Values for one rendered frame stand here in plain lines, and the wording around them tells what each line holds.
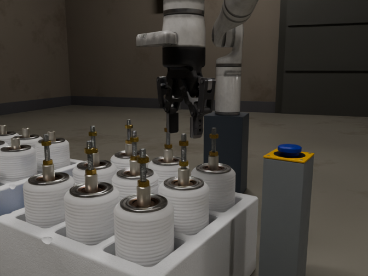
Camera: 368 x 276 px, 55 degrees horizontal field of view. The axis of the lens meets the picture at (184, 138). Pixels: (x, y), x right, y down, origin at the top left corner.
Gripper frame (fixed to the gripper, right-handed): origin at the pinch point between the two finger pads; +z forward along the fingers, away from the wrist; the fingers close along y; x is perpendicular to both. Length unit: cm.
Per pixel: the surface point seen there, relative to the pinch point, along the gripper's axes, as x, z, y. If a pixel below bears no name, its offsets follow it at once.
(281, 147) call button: -10.6, 2.8, -13.6
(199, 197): 0.4, 11.9, -4.7
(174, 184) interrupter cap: 1.5, 10.6, 0.8
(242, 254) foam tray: -12.6, 27.8, -3.9
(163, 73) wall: -209, -6, 296
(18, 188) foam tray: 18.9, 18.7, 42.3
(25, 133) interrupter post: 10, 9, 66
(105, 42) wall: -169, -43, 363
